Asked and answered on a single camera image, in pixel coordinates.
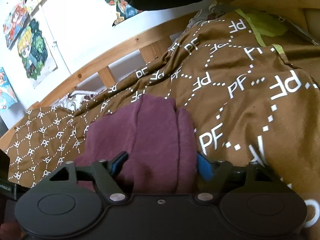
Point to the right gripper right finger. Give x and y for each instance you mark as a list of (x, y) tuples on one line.
[(221, 177)]

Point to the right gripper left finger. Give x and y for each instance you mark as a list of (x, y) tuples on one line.
[(102, 173)]

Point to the anime girl poster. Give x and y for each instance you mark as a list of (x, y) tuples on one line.
[(35, 54)]

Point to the maroon long-sleeve shirt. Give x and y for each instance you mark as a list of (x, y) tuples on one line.
[(160, 141)]

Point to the small blue anime poster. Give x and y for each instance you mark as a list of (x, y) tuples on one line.
[(8, 97)]

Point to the brown PF patterned blanket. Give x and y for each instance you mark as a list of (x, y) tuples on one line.
[(265, 110)]

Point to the lime green cloth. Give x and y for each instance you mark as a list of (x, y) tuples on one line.
[(252, 29)]

